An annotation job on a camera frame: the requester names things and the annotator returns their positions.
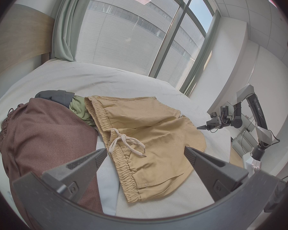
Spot black garment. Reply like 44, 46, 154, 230
35, 90, 75, 110

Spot grey-green curtain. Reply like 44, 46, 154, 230
50, 0, 97, 62

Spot green garment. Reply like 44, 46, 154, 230
68, 95, 95, 127

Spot window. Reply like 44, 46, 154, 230
76, 0, 221, 96

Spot tan shorts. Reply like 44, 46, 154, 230
84, 95, 207, 203

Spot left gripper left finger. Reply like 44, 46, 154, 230
41, 148, 108, 204

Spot pale blue garment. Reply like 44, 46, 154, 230
96, 148, 118, 216

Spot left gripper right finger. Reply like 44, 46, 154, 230
183, 146, 249, 203

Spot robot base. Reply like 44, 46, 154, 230
241, 151, 263, 177

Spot brown shorts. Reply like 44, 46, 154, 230
0, 97, 104, 214

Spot bed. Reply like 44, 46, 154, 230
0, 4, 233, 218

